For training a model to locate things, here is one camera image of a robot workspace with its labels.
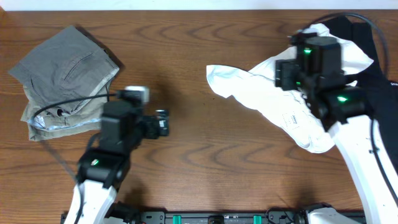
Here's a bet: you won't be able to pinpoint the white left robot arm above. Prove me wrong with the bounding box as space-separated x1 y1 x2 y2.
63 100 169 223

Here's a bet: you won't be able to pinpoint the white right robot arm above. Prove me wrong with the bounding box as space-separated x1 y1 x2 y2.
276 91 397 223

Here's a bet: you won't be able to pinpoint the black garment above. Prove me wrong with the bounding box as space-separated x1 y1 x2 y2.
323 17 397 169

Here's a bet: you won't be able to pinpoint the grey folded trousers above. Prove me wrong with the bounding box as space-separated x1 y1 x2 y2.
9 26 119 107

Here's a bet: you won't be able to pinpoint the beige folded shorts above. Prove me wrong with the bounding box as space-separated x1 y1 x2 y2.
21 86 107 141

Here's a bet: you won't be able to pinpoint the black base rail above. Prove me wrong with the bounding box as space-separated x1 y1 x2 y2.
60 210 368 224

